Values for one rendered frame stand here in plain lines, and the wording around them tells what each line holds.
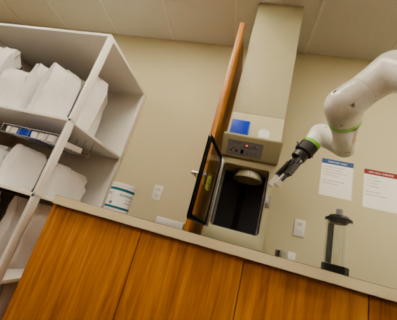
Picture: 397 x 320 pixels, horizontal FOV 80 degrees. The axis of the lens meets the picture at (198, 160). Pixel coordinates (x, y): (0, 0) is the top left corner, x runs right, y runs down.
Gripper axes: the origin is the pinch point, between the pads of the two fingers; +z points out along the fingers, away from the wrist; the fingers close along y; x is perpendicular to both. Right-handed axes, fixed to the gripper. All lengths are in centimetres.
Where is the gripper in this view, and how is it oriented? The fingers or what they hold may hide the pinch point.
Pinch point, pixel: (275, 181)
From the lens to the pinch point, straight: 125.7
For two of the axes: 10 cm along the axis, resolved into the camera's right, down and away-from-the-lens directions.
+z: -7.0, 7.0, -1.4
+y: 0.9, -1.0, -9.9
